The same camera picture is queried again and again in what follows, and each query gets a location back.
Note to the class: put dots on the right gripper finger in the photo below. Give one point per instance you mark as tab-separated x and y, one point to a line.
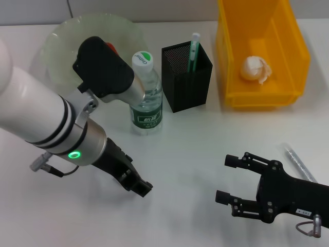
223	196
231	160

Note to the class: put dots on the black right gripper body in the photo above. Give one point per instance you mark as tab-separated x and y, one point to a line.
295	198

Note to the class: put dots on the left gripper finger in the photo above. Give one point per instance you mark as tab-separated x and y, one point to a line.
140	187

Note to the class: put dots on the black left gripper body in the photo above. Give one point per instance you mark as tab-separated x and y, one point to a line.
110	159

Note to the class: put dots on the silver pen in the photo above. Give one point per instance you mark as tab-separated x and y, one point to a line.
298	162

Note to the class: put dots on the clear green-label water bottle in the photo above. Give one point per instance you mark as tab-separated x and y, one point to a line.
147	113

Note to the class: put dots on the white paper ball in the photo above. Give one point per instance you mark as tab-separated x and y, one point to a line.
252	68

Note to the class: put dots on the green pen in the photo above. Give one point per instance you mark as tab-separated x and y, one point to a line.
193	54

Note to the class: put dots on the black mesh pen holder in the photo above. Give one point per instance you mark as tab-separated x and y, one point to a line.
190	90

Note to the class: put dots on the pale green glass fruit plate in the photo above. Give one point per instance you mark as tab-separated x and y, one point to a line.
64	38

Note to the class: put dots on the yellow plastic bin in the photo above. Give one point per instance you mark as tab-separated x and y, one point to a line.
257	99

